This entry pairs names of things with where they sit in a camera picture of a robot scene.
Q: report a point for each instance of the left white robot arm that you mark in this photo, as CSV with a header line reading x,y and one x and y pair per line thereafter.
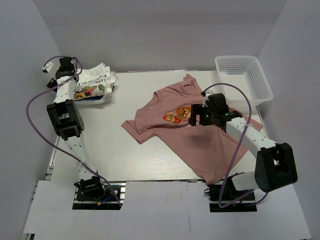
x,y
69,125

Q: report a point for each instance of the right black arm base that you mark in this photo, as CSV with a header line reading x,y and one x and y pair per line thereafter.
x,y
244,205

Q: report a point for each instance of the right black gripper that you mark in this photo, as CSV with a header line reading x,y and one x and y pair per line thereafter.
x,y
198,109

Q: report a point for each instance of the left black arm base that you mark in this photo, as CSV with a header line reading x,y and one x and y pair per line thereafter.
x,y
95,194

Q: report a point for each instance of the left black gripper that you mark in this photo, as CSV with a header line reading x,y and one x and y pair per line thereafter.
x,y
52,83

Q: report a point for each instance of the white plastic mesh basket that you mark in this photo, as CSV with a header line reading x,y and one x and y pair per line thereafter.
x,y
246,73

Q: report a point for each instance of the pink printed t-shirt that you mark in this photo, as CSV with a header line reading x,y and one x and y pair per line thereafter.
x,y
207,150

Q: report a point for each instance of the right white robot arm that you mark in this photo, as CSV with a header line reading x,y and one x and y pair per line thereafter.
x,y
275,163

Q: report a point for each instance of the white printed t-shirt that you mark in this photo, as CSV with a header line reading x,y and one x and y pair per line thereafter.
x,y
95,86

